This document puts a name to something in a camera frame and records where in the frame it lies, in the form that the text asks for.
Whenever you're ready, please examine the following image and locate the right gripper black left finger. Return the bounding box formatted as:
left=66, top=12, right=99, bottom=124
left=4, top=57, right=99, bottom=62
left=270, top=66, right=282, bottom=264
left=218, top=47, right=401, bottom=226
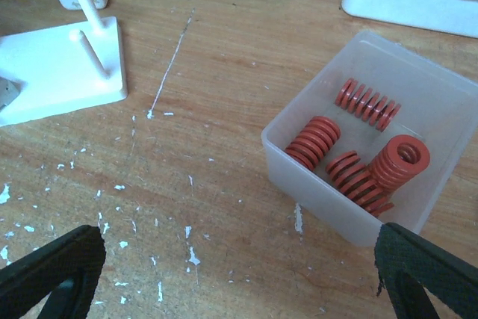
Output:
left=1, top=225, right=106, bottom=318

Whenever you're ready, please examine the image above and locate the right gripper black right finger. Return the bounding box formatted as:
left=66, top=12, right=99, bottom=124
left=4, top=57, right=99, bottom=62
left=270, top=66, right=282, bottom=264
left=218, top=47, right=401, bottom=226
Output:
left=374, top=222, right=477, bottom=318

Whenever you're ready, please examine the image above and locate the large red spring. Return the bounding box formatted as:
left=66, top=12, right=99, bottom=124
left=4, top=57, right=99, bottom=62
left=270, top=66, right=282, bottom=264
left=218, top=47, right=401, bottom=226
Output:
left=368, top=134, right=430, bottom=193

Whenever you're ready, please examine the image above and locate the red spring front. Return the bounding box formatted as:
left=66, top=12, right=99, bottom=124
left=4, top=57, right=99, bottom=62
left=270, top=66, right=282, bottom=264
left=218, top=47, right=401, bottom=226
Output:
left=325, top=151, right=394, bottom=217

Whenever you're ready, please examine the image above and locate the translucent plastic spring bin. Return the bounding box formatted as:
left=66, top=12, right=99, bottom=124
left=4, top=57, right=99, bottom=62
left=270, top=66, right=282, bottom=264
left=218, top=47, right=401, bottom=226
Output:
left=261, top=31, right=477, bottom=247

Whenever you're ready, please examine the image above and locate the red spring left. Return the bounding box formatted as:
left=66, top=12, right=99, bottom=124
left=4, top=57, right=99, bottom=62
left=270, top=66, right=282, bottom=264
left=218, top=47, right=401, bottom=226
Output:
left=285, top=116, right=341, bottom=171

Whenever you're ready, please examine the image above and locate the red spring far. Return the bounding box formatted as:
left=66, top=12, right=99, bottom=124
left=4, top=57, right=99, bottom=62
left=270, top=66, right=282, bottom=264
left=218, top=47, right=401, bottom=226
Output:
left=335, top=78, right=401, bottom=132

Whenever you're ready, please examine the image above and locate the white peg fixture base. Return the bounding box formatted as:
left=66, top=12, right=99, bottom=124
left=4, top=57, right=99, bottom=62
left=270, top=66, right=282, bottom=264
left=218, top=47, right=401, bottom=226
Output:
left=1, top=0, right=128, bottom=126

